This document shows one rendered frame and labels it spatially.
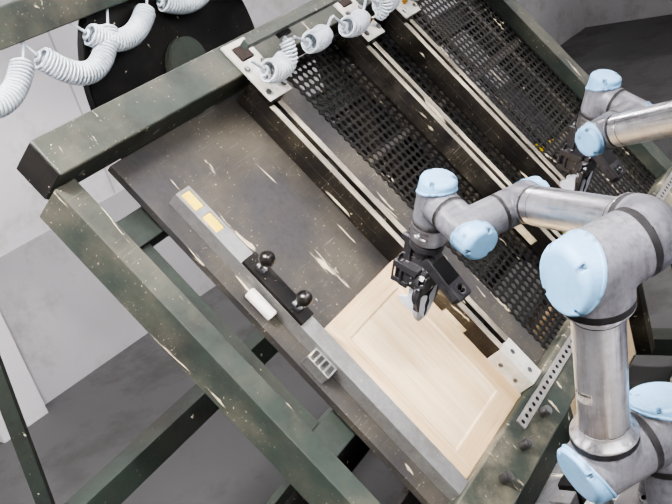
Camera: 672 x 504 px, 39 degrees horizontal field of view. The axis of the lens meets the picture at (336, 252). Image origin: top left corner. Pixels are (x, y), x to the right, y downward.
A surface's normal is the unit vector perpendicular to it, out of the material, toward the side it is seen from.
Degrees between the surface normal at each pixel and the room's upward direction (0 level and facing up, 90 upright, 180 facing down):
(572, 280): 83
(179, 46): 90
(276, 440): 90
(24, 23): 90
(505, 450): 57
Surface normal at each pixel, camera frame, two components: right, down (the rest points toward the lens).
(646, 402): -0.18, -0.93
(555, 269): -0.88, 0.29
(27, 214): 0.74, 0.02
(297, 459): -0.50, 0.46
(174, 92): 0.52, -0.51
